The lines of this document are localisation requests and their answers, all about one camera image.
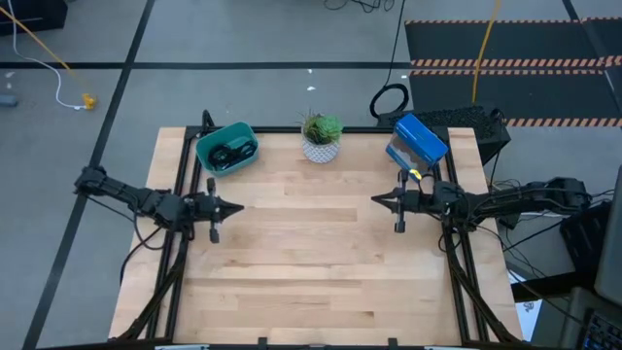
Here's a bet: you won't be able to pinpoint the yellow floor cable with plug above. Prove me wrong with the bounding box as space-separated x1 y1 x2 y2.
0 5 97 111

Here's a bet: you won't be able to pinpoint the white floor cable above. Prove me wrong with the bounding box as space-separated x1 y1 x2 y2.
6 0 86 111

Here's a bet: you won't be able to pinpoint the black aluminium table frame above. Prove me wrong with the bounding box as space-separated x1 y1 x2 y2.
116 109 524 349

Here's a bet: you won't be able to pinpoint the tangled black floor cables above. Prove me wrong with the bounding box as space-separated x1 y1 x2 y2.
323 0 397 15

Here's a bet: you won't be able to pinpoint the black crate beside table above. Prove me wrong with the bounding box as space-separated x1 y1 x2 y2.
558 200 614 284

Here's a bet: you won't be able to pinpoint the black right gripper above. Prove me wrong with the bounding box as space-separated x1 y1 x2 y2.
370 168 423 234

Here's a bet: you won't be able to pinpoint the black hazard-striped floor mat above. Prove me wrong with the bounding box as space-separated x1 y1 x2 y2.
403 16 622 129

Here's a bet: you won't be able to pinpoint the black keyboard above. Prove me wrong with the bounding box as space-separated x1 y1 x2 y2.
579 309 622 350

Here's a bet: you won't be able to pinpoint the black floor box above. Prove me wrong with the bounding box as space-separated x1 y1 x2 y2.
0 0 69 37

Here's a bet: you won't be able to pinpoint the teal plastic bin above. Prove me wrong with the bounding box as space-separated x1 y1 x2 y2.
195 121 260 178

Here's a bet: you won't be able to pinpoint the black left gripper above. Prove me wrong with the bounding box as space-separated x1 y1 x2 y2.
187 176 246 245

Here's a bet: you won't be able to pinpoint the yellow extension cable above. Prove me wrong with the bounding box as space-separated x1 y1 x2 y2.
470 0 503 105

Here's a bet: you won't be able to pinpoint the blue plastic box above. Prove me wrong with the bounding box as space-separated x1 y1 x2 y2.
385 112 450 182

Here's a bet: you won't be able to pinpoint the potted succulent in white pot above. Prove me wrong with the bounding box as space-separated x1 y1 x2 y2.
296 109 344 165

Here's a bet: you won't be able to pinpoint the black coiled floor cable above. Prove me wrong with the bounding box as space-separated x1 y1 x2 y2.
368 0 411 121

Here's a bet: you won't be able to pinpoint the black USB-C cable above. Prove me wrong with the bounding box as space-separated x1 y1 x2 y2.
226 139 259 165

